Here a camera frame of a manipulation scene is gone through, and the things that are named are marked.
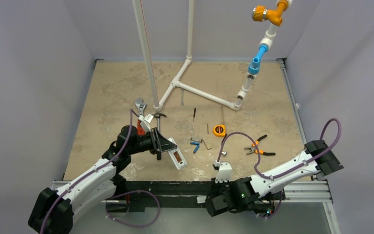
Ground small silver spanner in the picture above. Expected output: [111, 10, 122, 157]
[180, 89, 184, 106]

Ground purple cable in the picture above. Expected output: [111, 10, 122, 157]
[38, 109, 160, 234]
[216, 118, 342, 220]

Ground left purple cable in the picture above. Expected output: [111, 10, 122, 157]
[38, 109, 160, 234]

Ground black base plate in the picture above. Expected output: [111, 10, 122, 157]
[105, 181, 285, 216]

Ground blue battery lower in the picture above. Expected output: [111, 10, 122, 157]
[193, 145, 200, 154]

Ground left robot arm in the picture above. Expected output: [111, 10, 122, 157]
[28, 125, 178, 234]

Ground white pvc pipe frame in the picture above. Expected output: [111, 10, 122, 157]
[132, 0, 279, 111]

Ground orange handled pliers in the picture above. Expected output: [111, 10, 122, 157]
[244, 135, 276, 156]

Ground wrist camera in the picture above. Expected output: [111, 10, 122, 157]
[138, 114, 154, 133]
[213, 161, 232, 183]

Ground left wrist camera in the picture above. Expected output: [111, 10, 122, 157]
[138, 114, 154, 133]

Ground black handled hammer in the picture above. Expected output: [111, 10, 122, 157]
[153, 112, 167, 155]

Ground blue pipe fitting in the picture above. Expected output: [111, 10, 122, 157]
[247, 44, 269, 75]

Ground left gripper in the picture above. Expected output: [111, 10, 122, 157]
[128, 127, 176, 156]

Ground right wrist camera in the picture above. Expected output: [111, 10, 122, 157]
[213, 161, 232, 183]

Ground white remote control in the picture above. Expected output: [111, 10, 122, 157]
[168, 137, 187, 170]

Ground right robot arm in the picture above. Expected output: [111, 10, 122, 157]
[205, 140, 344, 216]

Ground red adjustable wrench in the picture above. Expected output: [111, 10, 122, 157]
[134, 97, 146, 136]

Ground orange pipe valve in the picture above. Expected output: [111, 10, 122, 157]
[252, 0, 293, 27]

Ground aluminium rail frame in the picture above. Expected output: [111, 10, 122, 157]
[46, 58, 342, 234]

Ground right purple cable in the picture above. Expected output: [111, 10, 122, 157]
[216, 118, 342, 220]

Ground orange tape measure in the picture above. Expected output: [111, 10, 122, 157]
[213, 124, 226, 137]

